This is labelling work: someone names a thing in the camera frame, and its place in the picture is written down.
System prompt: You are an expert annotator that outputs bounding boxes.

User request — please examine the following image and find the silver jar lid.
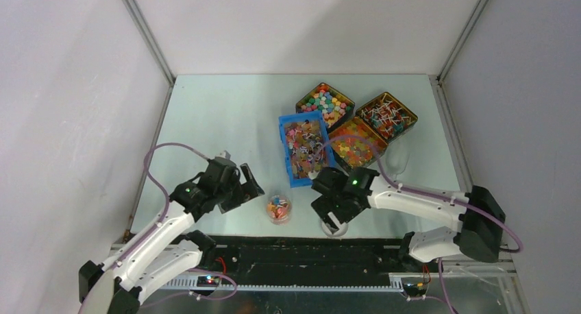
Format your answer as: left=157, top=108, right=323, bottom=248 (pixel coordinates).
left=321, top=221, right=349, bottom=239

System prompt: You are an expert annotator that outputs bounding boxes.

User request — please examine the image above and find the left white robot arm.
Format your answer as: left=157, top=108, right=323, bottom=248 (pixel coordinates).
left=79, top=157, right=264, bottom=313

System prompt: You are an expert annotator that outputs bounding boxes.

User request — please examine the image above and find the tin of gummy candies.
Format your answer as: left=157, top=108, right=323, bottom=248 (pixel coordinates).
left=330, top=117, right=388, bottom=172

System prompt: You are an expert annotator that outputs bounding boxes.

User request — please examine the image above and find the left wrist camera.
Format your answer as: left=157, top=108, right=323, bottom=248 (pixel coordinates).
left=214, top=150, right=235, bottom=165

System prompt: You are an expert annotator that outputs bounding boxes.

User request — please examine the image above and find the tin of lollipops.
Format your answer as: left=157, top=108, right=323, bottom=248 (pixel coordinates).
left=356, top=92, right=418, bottom=144

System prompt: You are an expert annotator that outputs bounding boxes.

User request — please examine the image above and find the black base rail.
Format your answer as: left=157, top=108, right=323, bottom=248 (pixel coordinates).
left=122, top=232, right=455, bottom=288

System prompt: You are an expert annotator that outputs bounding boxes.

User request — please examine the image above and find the clear plastic scoop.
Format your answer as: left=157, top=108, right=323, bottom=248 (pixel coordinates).
left=385, top=138, right=410, bottom=180

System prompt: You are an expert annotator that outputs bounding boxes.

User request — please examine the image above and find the tin of square candies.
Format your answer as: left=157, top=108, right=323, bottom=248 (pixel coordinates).
left=295, top=82, right=356, bottom=132

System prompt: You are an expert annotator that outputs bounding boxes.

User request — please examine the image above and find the blue plastic candy bin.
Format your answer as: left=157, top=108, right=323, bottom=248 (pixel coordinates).
left=278, top=111, right=336, bottom=188

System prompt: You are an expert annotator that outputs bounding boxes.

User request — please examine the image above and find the clear plastic jar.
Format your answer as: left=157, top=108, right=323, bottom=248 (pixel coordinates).
left=266, top=195, right=293, bottom=225

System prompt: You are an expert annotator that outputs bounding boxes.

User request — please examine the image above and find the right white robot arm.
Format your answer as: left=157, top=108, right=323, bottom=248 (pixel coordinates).
left=309, top=167, right=506, bottom=271

